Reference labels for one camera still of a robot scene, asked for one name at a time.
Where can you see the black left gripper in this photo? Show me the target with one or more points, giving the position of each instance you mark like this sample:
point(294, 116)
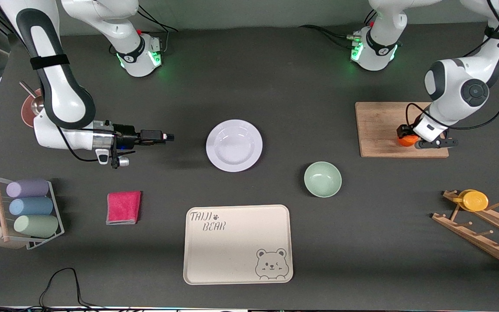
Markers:
point(403, 130)

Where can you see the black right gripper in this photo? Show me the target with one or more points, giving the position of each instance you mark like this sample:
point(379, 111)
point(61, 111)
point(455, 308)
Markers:
point(124, 135)

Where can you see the orange fruit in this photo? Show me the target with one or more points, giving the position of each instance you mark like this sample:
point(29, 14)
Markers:
point(406, 141)

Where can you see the white round plate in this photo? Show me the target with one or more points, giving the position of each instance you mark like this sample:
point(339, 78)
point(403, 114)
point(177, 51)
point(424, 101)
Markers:
point(234, 145)

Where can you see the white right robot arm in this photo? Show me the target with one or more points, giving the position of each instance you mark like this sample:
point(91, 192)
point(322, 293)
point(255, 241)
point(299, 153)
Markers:
point(59, 86)

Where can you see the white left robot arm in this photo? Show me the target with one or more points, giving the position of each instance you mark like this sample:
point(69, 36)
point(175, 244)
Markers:
point(453, 82)

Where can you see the wooden cutting board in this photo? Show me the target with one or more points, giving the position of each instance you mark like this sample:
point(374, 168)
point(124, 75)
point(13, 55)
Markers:
point(375, 130)

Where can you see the pink folded cloth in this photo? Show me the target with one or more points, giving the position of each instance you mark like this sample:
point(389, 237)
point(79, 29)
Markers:
point(123, 207)

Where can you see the light green bowl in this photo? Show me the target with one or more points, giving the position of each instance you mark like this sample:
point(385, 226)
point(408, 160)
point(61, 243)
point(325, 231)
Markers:
point(322, 179)

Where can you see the yellow cup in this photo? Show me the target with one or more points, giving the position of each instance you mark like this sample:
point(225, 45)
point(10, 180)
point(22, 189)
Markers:
point(474, 200)

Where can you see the metal scoop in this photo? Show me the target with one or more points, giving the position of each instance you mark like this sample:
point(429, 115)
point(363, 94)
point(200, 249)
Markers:
point(37, 104)

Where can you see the pink bowl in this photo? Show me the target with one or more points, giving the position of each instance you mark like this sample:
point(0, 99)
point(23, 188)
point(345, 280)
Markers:
point(27, 112)

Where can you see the wooden peg dish rack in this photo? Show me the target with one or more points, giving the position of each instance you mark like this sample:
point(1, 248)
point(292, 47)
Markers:
point(483, 236)

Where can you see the cream tray with bear print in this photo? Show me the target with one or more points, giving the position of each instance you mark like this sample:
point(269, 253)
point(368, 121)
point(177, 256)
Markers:
point(236, 247)

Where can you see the purple cup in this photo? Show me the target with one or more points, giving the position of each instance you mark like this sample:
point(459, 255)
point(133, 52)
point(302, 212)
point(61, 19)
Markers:
point(28, 188)

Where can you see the blue cup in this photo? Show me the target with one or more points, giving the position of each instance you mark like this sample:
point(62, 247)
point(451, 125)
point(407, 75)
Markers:
point(30, 206)

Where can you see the green cup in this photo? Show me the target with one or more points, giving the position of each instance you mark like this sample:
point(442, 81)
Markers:
point(37, 225)

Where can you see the wooden rod of cup rack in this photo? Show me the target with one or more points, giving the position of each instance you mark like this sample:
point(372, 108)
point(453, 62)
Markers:
point(1, 208)

